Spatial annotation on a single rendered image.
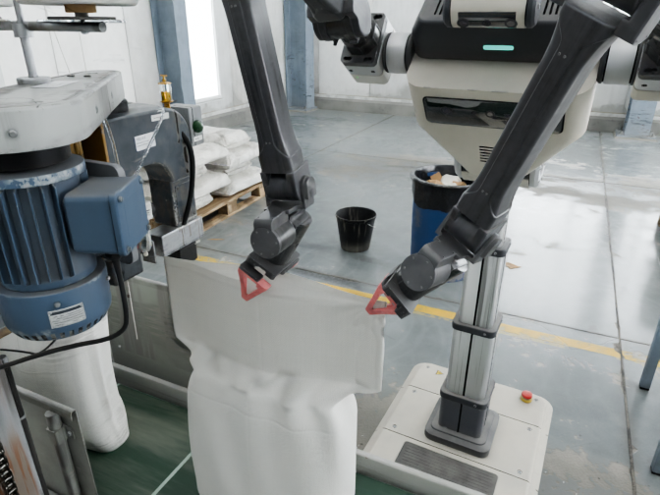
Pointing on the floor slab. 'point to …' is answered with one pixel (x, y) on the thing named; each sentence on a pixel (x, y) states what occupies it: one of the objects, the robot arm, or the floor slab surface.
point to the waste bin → (432, 204)
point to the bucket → (356, 228)
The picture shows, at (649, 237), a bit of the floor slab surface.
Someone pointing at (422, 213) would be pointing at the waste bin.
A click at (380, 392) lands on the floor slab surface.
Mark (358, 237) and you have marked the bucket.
